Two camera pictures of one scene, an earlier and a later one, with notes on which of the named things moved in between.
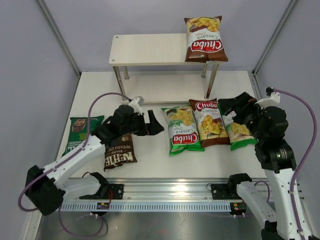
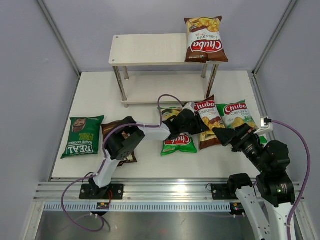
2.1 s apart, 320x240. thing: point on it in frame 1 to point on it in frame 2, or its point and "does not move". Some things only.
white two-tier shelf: (159, 87) does not move
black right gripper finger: (228, 105) to (226, 135)
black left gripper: (152, 129) to (199, 126)
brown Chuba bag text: (212, 128) does not move
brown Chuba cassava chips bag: (204, 42) does not move
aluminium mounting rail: (116, 191) does not move
